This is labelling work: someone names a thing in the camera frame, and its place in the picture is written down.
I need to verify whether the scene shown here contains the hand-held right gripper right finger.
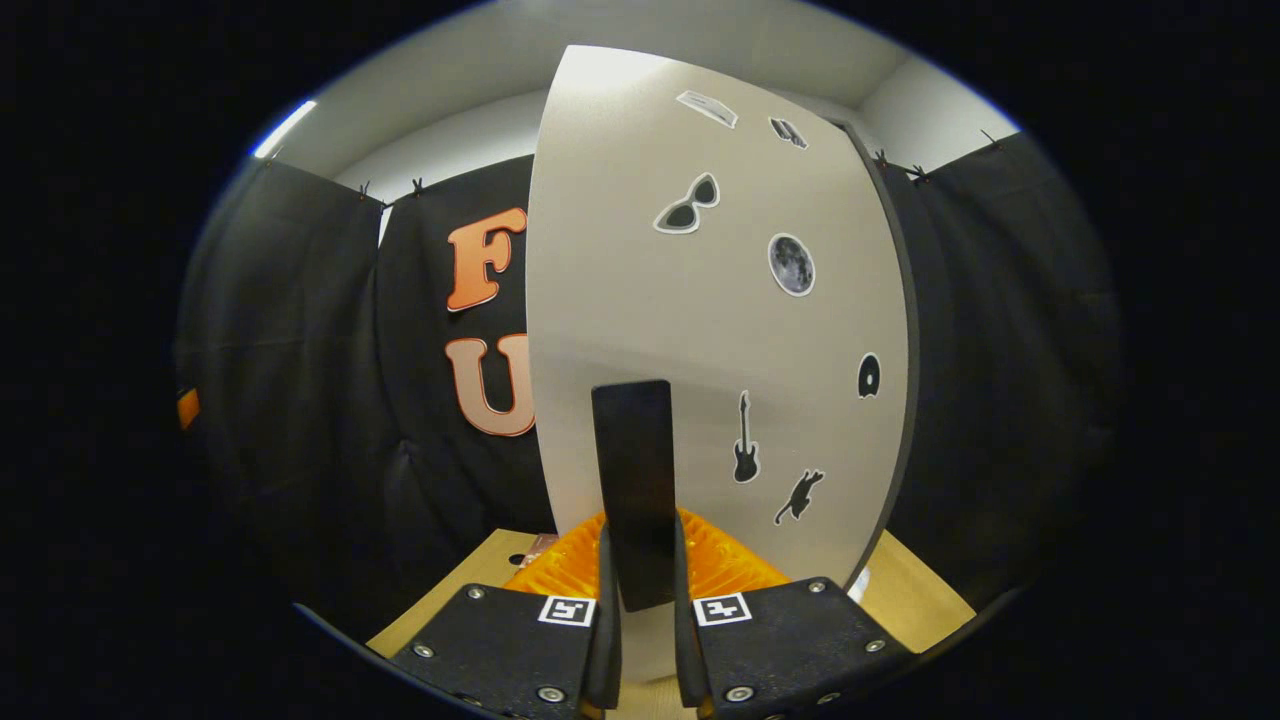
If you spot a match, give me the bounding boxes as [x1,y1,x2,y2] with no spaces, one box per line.
[672,508,916,720]

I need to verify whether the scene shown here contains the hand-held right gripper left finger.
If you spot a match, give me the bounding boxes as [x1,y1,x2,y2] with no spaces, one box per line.
[385,510,623,720]

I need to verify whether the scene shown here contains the black door handle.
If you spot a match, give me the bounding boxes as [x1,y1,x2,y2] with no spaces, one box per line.
[590,380,679,613]

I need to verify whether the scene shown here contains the white cabinet door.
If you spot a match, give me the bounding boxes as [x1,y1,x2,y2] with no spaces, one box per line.
[525,45,911,683]

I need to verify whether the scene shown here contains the black backdrop cloth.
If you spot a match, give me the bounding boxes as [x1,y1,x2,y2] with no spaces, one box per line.
[175,130,1121,641]

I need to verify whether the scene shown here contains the ceiling light panel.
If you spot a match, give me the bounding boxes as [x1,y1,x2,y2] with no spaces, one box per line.
[252,100,319,161]

